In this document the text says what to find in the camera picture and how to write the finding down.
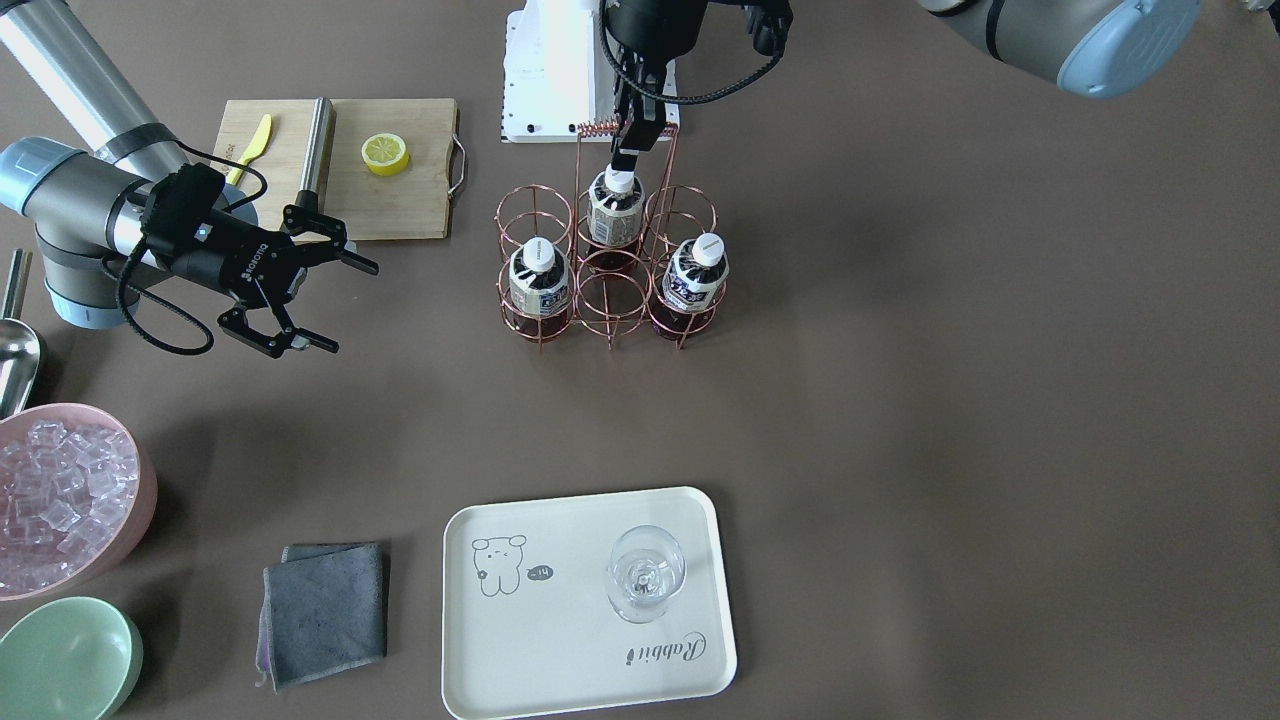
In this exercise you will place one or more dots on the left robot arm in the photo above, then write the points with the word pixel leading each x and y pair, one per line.
pixel 1094 49

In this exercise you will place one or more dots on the steel ice scoop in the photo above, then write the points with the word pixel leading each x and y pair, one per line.
pixel 21 347

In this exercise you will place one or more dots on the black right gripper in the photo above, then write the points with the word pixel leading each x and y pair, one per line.
pixel 232 257

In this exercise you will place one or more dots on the grey folded cloth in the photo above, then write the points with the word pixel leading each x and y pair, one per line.
pixel 324 611

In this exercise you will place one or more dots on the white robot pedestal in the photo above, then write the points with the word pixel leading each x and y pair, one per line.
pixel 557 84

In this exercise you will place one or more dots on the bamboo cutting board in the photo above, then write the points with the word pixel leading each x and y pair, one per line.
pixel 413 205

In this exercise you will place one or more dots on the tea bottle three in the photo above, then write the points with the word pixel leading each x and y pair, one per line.
pixel 616 207

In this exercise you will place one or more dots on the lemon half slice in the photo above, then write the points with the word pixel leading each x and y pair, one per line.
pixel 385 154

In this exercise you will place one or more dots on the green empty bowl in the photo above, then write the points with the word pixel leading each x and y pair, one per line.
pixel 74 658

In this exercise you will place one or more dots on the copper wire bottle basket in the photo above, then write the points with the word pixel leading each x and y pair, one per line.
pixel 609 291

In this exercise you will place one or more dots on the steel muddler black tip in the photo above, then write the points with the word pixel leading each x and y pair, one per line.
pixel 315 159

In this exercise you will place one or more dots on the cream rabbit tray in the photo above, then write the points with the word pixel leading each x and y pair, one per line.
pixel 530 624

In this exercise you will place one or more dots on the tea bottle one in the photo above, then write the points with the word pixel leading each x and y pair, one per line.
pixel 682 304

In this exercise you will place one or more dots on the clear wine glass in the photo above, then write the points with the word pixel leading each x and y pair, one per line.
pixel 645 571

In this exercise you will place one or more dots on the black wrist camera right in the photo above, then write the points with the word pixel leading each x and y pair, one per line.
pixel 176 207

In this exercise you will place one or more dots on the tea bottle two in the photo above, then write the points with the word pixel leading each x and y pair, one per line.
pixel 539 289

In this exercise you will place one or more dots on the yellow plastic knife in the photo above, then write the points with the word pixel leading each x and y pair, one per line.
pixel 255 148

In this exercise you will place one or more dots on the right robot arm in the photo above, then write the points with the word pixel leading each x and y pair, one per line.
pixel 139 206

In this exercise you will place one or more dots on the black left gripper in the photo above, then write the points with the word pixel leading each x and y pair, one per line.
pixel 648 22

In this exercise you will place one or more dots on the pink bowl of ice cubes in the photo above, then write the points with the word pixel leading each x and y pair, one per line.
pixel 78 494

